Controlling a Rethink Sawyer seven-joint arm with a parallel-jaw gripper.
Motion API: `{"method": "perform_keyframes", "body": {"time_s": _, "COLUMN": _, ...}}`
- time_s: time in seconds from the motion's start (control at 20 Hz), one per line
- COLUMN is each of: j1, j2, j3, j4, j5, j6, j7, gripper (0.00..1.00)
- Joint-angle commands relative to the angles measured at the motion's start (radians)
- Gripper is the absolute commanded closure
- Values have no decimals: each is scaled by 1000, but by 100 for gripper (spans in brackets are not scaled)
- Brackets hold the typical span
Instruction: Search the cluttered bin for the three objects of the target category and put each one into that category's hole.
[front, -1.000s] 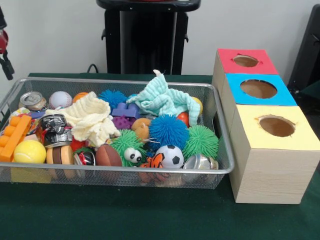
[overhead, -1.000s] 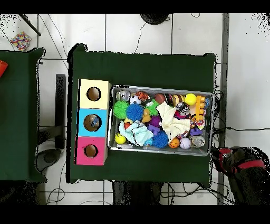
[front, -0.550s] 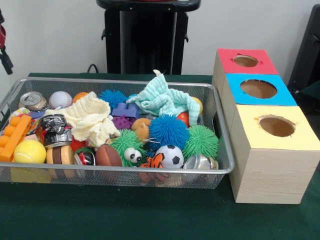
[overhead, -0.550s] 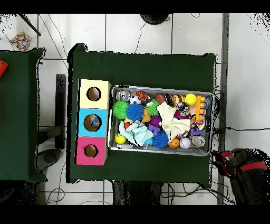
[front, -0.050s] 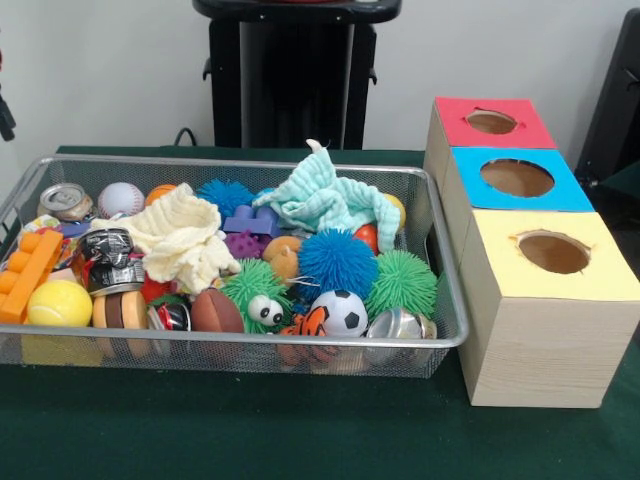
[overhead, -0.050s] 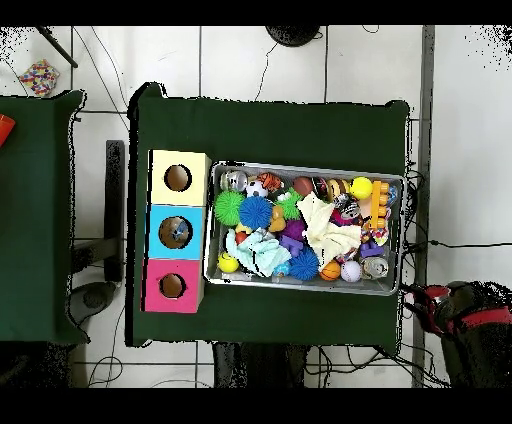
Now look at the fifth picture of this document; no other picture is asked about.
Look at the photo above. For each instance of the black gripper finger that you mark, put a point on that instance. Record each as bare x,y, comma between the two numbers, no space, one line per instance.
5,115

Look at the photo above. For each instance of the green spiky ball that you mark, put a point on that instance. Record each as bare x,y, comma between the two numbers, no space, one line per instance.
402,283

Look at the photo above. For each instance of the yellow smiley ball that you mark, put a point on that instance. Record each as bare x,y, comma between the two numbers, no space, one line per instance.
397,212

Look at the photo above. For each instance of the wooden box with three holes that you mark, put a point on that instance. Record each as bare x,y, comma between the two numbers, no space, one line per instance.
540,350

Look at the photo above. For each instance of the small blue spiky ball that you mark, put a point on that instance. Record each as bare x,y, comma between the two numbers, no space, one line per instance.
225,195

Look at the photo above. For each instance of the large blue spiky ball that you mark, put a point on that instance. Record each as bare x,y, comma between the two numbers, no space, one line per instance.
338,260

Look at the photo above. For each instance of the green furry googly-eyed toy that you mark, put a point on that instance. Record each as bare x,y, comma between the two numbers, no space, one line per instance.
255,285

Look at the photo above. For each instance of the orange toy brick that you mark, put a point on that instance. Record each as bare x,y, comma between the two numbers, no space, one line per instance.
30,270

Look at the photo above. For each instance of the cream knitted cloth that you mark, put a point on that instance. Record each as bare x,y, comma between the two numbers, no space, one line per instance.
185,240

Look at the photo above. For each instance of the yellow tennis ball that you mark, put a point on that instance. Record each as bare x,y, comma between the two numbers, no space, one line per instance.
60,303

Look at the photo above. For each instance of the small soccer ball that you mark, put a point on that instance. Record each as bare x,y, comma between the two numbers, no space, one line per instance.
340,312

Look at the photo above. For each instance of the black monitor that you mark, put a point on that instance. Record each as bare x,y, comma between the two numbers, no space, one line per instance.
620,110

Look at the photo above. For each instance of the white baseball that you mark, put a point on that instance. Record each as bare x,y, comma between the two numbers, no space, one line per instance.
121,199

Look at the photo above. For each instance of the clear mesh bin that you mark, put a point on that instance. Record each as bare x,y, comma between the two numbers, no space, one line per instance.
250,362

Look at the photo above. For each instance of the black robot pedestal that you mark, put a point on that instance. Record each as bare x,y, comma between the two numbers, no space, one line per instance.
290,90

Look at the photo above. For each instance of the mint green cloth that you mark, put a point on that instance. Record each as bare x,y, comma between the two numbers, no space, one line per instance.
330,200

